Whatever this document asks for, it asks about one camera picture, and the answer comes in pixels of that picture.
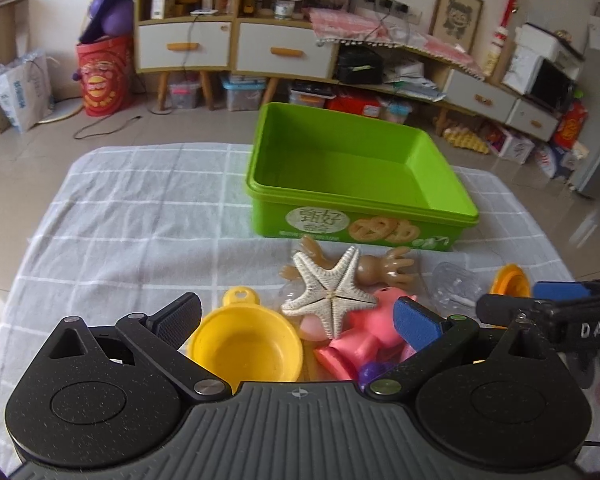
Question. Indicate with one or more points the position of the grey checked cloth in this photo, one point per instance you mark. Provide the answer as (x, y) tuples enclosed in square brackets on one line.
[(131, 229)]

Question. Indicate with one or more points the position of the red printed bucket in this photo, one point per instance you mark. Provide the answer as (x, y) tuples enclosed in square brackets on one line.
[(105, 70)]

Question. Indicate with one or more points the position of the purple plush toy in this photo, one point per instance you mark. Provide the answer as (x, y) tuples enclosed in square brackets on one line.
[(108, 19)]

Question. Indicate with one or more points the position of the framed cartoon girl picture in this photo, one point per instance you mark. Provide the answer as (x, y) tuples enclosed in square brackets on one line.
[(456, 22)]

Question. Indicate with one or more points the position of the red box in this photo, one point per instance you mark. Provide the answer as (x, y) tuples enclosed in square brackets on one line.
[(361, 104)]

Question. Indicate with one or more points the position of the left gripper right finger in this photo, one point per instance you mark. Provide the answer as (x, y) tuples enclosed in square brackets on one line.
[(416, 324)]

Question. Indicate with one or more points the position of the green plastic cookie box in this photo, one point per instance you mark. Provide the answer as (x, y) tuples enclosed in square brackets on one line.
[(353, 179)]

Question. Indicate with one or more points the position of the orange pumpkin mould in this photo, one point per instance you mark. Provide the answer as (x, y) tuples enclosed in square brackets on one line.
[(511, 281)]

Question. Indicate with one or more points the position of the microwave oven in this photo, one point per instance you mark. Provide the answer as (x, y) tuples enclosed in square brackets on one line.
[(538, 79)]

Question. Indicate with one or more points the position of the pink tasselled cloth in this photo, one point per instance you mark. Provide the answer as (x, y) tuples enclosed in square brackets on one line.
[(341, 27)]

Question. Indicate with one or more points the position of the black bag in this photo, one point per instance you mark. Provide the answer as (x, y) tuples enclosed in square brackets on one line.
[(359, 65)]

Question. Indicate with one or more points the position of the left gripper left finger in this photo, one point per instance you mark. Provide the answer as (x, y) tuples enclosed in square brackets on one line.
[(177, 321)]

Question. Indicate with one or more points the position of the clear storage bin blue lid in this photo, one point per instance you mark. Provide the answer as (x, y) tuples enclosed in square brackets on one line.
[(243, 93)]

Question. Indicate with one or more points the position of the white paper bag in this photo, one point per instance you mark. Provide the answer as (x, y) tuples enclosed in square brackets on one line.
[(25, 92)]

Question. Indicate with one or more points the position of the yellow plastic cup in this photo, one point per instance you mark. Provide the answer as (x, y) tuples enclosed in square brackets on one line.
[(243, 341)]

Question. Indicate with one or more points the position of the white starfish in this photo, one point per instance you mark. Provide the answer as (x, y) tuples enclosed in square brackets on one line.
[(329, 294)]

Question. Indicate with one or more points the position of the yellow egg tray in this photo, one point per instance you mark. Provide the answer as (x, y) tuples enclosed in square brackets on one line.
[(462, 137)]

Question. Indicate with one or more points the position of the long wooden tv cabinet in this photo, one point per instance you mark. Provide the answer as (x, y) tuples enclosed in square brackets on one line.
[(286, 49)]

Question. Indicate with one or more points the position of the clear plastic capsule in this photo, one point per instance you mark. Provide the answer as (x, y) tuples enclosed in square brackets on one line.
[(456, 289)]

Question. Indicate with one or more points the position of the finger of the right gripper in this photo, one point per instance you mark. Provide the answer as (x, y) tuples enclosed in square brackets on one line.
[(560, 291)]

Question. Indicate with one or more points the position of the wooden shelf cabinet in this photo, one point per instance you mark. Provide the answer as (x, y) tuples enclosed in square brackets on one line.
[(183, 37)]

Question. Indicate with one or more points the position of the pink pig toy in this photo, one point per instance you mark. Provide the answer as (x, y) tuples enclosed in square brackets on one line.
[(368, 346)]

